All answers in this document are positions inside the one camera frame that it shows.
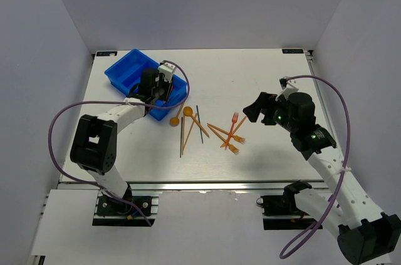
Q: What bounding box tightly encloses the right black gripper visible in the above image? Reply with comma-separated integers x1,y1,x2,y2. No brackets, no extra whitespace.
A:
242,92,297,133

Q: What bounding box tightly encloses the red-orange plastic fork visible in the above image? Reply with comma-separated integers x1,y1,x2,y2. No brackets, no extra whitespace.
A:
224,112,239,149

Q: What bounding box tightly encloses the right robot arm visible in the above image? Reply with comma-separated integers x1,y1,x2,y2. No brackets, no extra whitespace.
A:
243,92,400,264

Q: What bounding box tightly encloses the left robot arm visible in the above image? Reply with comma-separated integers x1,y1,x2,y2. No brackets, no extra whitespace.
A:
70,63,176,214

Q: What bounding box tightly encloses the orange chopstick under forks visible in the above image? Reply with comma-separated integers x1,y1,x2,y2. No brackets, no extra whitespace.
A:
231,117,247,136

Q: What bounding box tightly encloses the blue divided plastic tray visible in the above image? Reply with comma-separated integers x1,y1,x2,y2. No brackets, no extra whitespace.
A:
105,49,188,121

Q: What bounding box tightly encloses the orange fork right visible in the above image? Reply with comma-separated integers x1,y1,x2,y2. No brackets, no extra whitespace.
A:
215,127,246,143

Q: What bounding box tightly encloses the orange fork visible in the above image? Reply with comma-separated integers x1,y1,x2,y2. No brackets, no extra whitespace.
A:
207,124,239,155
215,127,246,143

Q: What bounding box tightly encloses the orange spoon small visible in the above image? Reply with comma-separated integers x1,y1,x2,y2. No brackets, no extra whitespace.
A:
169,100,185,127

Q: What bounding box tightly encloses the dark green chopstick left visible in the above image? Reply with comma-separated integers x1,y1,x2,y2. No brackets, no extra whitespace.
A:
180,117,184,158

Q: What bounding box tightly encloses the dark green chopstick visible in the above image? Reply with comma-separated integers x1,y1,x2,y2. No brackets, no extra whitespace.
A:
195,105,205,145
180,117,184,158

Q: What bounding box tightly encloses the orange fork lower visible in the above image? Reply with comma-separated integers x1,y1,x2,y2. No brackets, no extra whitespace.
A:
207,124,239,155

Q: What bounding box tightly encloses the orange spoon large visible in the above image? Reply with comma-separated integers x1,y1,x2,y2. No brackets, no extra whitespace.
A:
182,107,194,151

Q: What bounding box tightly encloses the orange chopstick long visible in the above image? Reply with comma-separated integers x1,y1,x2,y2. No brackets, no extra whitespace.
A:
181,116,195,154

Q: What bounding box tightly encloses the dark green chopstick right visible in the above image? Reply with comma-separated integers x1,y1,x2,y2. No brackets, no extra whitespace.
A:
195,105,205,145

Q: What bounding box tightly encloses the orange chopstick crossing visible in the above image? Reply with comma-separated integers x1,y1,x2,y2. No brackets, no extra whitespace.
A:
191,116,210,138

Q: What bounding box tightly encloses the right table logo sticker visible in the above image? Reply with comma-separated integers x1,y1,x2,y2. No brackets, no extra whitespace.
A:
281,48,304,54

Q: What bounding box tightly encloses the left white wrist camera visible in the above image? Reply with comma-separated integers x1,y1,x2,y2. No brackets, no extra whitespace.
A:
158,60,177,83

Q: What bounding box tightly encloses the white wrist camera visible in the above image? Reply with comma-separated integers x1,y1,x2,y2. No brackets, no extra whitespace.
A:
276,77,299,101
158,60,177,83

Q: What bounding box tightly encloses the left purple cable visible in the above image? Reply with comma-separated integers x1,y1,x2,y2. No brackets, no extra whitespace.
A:
48,60,190,227

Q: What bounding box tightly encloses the purple cable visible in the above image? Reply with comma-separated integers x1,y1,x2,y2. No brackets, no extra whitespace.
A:
48,60,190,227
278,75,350,260

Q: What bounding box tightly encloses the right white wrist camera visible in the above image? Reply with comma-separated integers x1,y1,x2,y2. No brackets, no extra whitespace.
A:
276,77,299,101

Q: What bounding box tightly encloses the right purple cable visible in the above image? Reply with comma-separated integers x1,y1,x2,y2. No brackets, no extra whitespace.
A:
278,75,350,260

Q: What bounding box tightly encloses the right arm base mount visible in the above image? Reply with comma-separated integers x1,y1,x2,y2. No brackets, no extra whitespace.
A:
256,180,316,231

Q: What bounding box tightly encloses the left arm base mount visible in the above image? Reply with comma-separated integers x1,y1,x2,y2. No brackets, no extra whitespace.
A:
92,194,159,227

